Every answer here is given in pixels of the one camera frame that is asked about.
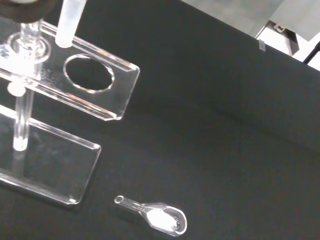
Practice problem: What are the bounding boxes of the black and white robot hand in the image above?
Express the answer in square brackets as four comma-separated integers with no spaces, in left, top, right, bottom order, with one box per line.
[0,0,45,25]

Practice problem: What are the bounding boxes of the clear acrylic funnel stand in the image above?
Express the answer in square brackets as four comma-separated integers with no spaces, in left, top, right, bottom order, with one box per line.
[0,18,141,206]

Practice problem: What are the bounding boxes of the clear weighing funnel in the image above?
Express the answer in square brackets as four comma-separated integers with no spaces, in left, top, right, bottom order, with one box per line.
[114,195,188,237]

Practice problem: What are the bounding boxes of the black bench cloth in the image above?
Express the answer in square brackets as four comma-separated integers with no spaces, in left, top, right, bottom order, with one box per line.
[0,0,320,240]

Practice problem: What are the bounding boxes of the white metal frame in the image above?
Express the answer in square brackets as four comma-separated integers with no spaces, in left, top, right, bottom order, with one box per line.
[254,19,320,72]

